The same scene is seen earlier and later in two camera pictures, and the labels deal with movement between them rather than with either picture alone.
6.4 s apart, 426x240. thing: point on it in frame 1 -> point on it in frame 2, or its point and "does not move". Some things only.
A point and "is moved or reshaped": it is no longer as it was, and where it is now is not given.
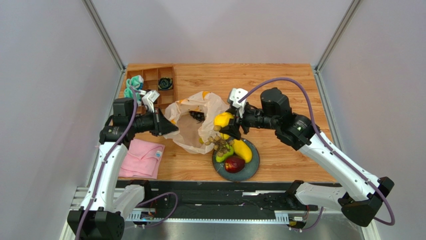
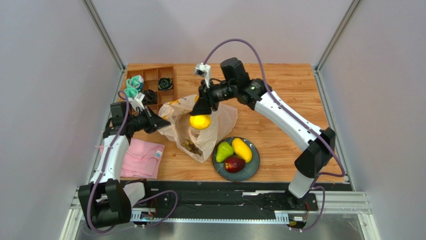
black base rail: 208,201 does not move
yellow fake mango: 242,149 does not move
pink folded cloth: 142,160 does not move
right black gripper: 240,121 -> 206,96
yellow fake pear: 223,119 -> 200,122
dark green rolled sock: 165,83 does not move
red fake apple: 234,164 does not move
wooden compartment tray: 152,73 does not move
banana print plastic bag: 194,116 is moved or reshaped
